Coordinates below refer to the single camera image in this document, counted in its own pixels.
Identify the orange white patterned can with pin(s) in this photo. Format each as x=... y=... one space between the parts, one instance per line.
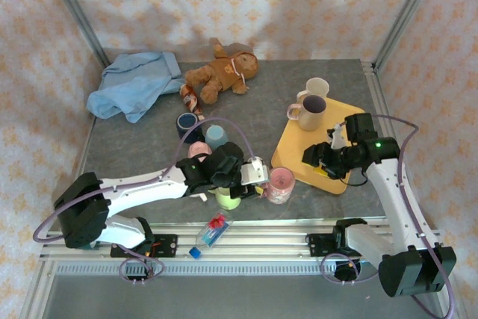
x=189 y=100

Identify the light green mug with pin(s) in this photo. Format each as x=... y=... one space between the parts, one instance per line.
x=228 y=201

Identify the light blue cloth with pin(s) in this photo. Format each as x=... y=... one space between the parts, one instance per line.
x=127 y=83

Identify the aluminium frame post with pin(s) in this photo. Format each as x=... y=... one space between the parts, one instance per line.
x=74 y=9
x=407 y=9

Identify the clear plastic bottle blue cap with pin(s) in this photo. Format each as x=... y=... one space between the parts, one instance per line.
x=214 y=233

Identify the wide aluminium base rail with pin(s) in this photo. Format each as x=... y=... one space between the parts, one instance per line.
x=261 y=244

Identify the navy blue mug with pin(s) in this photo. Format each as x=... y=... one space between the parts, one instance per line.
x=186 y=124

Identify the taupe mug purple inside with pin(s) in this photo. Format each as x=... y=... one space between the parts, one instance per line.
x=311 y=117

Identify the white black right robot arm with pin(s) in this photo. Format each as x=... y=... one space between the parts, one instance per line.
x=396 y=203

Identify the brown teddy bear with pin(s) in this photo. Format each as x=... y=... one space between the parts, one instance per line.
x=224 y=72

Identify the light blue mug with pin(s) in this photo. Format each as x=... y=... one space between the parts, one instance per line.
x=214 y=136

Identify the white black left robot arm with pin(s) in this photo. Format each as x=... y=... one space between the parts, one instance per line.
x=142 y=190

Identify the yellow tray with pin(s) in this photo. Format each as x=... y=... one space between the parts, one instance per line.
x=295 y=151

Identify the rose pink mug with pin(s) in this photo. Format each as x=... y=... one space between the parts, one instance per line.
x=198 y=149

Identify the cream white mug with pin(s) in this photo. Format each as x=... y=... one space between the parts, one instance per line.
x=317 y=87

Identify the pink patterned mug red inside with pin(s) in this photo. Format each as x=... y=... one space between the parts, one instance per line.
x=280 y=186

